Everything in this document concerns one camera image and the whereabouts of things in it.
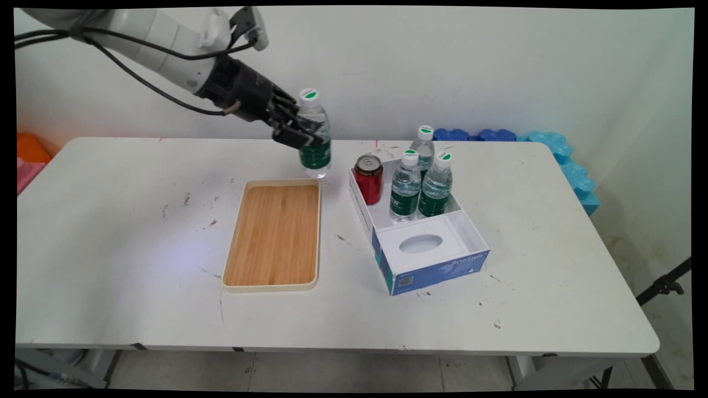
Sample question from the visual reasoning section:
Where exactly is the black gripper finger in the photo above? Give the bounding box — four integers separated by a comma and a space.
270, 93, 303, 123
272, 125, 325, 150

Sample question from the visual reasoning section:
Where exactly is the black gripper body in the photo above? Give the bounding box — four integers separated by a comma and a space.
196, 54, 296, 127

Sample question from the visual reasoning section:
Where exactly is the green label water bottle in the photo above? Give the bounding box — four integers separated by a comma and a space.
412, 125, 438, 177
389, 149, 423, 223
418, 151, 454, 218
298, 87, 332, 179

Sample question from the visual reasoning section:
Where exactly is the red soda can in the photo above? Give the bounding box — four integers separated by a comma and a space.
355, 154, 384, 206

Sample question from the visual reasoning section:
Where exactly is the wooden tray with cream rim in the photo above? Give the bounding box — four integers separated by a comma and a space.
222, 179, 322, 292

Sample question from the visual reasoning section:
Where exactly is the white and blue cardboard box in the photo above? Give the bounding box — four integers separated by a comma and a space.
348, 158, 490, 296

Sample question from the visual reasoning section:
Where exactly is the pink bin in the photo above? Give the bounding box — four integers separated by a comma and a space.
17, 157, 47, 195

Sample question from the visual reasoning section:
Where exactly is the light blue foam mat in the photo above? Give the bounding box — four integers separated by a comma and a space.
517, 132, 601, 217

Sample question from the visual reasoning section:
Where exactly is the black tripod leg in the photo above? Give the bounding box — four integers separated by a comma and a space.
635, 257, 692, 307

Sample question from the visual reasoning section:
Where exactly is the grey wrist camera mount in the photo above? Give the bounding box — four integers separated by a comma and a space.
229, 7, 270, 52

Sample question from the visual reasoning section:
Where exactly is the black camera cable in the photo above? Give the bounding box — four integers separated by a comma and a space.
15, 27, 258, 61

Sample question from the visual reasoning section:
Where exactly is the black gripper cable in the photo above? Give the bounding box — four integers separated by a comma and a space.
77, 30, 243, 117

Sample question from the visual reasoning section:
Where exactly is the grey table leg frame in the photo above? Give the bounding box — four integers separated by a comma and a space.
15, 348, 121, 390

